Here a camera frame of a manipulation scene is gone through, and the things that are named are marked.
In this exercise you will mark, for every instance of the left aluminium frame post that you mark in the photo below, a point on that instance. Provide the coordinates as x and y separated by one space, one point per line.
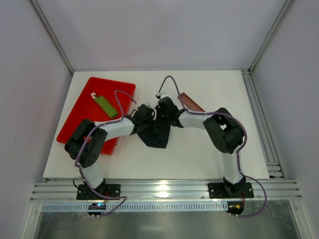
51 34

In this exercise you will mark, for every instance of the aluminium frame post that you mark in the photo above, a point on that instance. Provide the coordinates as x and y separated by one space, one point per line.
275 26
51 34

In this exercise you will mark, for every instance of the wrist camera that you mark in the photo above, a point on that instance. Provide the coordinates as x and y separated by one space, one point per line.
147 104
161 95

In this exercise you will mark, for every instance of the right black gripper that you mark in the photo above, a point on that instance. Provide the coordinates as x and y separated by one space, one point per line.
164 115

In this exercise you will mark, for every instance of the aluminium mounting rail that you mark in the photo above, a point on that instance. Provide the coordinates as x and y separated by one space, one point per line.
63 190

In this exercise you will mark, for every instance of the brown utensil holder box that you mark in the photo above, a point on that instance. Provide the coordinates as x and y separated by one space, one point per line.
189 103

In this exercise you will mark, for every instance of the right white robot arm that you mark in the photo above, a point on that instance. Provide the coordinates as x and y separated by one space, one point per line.
226 133

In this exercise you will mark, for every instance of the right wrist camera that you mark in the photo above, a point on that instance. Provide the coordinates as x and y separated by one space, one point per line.
161 95

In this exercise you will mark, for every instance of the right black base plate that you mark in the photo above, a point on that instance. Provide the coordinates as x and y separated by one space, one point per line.
221 191

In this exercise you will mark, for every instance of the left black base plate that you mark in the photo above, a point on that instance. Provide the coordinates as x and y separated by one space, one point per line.
107 190

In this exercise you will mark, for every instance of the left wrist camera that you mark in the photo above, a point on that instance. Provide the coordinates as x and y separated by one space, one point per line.
147 104

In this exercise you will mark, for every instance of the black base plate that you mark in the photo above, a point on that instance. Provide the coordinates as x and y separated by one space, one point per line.
107 190
221 191

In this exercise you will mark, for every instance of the perforated cable duct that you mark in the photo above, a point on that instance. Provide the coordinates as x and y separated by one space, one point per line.
183 206

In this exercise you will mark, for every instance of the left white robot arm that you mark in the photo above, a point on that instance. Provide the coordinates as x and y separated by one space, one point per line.
86 143

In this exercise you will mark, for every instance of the red plastic tray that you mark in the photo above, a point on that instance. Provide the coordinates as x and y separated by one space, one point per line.
117 93

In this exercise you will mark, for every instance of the right aluminium frame post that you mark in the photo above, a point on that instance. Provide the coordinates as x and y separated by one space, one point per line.
275 26

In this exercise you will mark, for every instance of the black paper napkin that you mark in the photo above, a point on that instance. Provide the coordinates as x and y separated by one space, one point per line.
155 134

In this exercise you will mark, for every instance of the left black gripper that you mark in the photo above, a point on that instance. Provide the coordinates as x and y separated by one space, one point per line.
148 123

